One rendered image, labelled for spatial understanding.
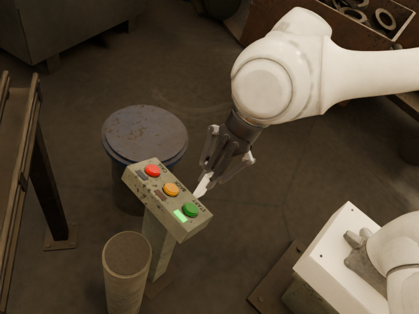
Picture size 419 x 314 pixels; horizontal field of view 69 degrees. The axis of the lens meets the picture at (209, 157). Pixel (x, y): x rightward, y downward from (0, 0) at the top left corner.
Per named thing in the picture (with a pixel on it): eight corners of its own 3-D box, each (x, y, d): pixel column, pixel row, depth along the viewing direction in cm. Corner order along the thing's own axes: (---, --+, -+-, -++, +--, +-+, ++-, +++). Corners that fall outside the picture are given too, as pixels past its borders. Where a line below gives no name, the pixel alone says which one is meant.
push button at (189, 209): (189, 220, 75) (192, 216, 74) (178, 209, 76) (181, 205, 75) (198, 215, 78) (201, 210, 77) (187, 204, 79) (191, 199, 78)
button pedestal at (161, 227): (154, 306, 116) (179, 240, 69) (116, 258, 123) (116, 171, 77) (184, 277, 125) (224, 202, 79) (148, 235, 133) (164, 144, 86)
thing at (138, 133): (133, 237, 131) (138, 182, 98) (90, 187, 141) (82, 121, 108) (186, 197, 149) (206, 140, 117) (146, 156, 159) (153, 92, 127)
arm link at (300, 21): (247, 72, 63) (231, 85, 52) (292, -2, 55) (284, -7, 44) (291, 101, 63) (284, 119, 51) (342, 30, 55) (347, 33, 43)
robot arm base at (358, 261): (351, 219, 105) (361, 211, 101) (409, 265, 99) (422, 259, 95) (331, 253, 94) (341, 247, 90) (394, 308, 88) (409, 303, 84)
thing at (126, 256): (120, 330, 108) (121, 288, 69) (100, 303, 112) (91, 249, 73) (146, 306, 115) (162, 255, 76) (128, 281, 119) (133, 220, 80)
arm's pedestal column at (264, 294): (294, 239, 149) (327, 209, 125) (365, 303, 136) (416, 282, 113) (245, 299, 125) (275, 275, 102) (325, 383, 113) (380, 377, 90)
